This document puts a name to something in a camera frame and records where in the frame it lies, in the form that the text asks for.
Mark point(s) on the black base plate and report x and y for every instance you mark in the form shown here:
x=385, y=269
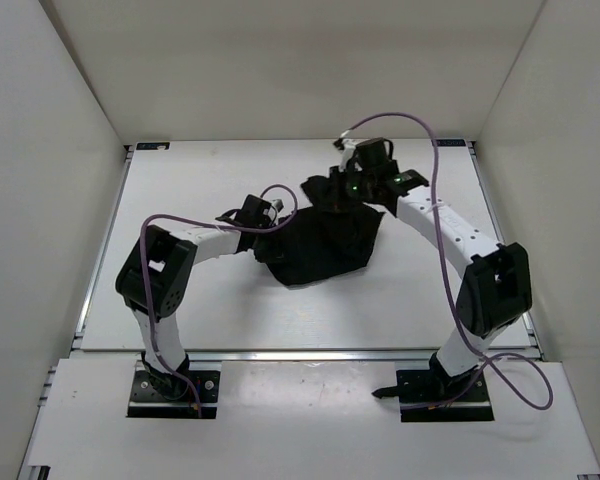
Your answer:
x=148, y=402
x=425, y=398

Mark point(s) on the right blue table label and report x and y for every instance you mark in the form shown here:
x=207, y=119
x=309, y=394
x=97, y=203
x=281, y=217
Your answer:
x=451, y=142

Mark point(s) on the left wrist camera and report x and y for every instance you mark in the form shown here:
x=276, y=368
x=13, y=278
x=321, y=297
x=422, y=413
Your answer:
x=277, y=206

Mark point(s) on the aluminium front rail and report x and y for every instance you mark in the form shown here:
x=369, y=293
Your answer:
x=299, y=355

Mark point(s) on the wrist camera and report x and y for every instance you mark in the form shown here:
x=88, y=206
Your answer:
x=277, y=206
x=346, y=147

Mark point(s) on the black pleated skirt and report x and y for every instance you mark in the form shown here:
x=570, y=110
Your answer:
x=321, y=243

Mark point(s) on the left blue table label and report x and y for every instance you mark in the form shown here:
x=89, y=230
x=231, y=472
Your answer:
x=152, y=146

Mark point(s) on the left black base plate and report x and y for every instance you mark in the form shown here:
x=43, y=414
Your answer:
x=148, y=402

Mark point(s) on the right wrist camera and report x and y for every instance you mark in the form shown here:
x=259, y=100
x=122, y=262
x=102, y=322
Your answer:
x=346, y=147

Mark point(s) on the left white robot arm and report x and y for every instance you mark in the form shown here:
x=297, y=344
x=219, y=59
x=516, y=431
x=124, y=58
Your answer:
x=153, y=280

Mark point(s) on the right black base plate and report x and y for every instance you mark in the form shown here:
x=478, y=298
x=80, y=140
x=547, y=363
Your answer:
x=425, y=398

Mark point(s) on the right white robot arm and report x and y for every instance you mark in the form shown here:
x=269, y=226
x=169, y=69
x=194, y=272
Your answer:
x=495, y=289

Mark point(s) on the blue table label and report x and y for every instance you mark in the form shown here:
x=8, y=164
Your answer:
x=152, y=146
x=451, y=142

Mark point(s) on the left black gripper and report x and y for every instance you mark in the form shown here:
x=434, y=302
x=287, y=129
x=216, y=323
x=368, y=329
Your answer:
x=274, y=254

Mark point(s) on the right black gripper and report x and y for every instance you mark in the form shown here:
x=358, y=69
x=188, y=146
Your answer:
x=335, y=188

